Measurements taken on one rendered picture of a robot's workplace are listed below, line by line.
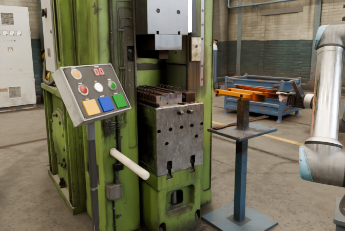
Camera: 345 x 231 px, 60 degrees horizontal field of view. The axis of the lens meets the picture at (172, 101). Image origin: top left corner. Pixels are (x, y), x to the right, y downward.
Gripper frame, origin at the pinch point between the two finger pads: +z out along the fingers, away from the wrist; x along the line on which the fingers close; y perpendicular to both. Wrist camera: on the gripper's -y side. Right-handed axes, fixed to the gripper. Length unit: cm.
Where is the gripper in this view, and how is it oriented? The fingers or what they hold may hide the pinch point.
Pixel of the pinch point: (278, 92)
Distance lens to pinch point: 211.3
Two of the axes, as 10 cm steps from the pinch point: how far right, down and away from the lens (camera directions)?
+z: -6.0, -1.8, 7.8
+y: -0.2, 9.8, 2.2
